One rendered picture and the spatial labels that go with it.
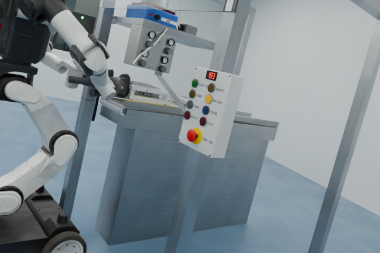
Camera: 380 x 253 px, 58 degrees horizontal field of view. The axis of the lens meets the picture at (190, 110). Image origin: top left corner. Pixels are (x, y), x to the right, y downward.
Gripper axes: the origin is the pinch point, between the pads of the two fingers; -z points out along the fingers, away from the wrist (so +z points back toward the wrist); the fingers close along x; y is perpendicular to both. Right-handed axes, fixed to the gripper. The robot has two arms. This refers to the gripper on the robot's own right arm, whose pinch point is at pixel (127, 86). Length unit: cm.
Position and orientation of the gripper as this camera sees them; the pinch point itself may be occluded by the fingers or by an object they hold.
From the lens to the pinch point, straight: 185.3
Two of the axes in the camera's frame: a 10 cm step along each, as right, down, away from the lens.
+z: -3.1, 0.7, -9.5
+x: -2.0, 9.7, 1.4
